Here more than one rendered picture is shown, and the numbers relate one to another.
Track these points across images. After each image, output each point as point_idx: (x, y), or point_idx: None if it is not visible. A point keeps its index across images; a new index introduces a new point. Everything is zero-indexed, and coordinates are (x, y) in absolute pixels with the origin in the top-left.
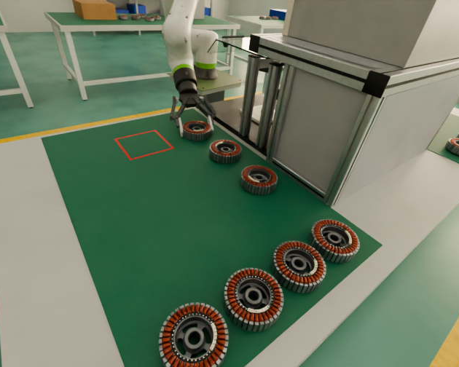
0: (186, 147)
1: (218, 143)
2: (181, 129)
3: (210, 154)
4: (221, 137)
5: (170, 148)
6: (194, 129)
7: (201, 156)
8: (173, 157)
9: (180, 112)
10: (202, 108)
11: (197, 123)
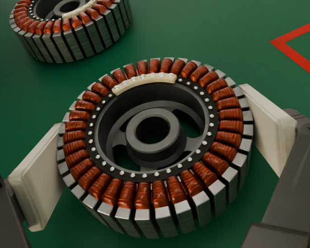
0: (217, 51)
1: (80, 7)
2: (255, 90)
3: (129, 1)
4: (37, 131)
5: (285, 36)
6: (170, 75)
7: (160, 18)
8: (263, 0)
9: (294, 156)
10: (23, 234)
11: (134, 174)
